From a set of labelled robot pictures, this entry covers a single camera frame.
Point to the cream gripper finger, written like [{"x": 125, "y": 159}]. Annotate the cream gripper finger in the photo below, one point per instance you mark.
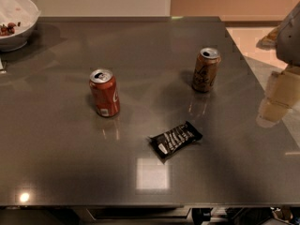
[
  {"x": 269, "y": 113},
  {"x": 284, "y": 87}
]

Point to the black rxbar chocolate wrapper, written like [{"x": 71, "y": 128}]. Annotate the black rxbar chocolate wrapper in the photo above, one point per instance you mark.
[{"x": 171, "y": 141}]

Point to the red coca-cola can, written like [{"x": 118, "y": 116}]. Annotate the red coca-cola can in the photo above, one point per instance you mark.
[{"x": 104, "y": 90}]

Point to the white bowl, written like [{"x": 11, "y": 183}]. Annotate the white bowl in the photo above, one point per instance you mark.
[{"x": 18, "y": 19}]

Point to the red fruit in bowl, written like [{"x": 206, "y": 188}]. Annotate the red fruit in bowl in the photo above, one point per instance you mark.
[{"x": 9, "y": 29}]

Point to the orange-brown soda can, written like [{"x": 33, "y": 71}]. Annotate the orange-brown soda can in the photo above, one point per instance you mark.
[{"x": 206, "y": 69}]

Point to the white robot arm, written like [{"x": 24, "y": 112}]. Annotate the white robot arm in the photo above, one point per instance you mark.
[{"x": 288, "y": 39}]

